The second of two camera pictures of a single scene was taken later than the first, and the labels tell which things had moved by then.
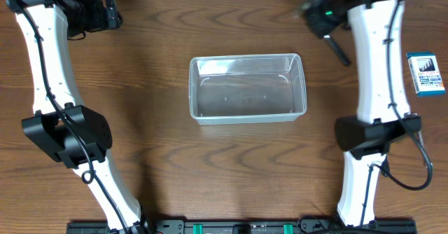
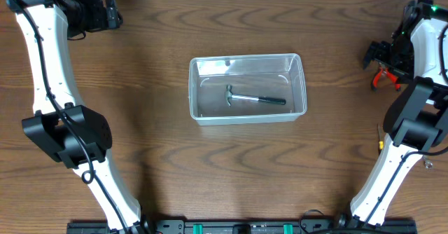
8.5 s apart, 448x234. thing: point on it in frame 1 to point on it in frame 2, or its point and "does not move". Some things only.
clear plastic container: (247, 89) does not move
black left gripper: (106, 13) does not move
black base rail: (246, 226) does not move
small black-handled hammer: (337, 50) to (229, 97)
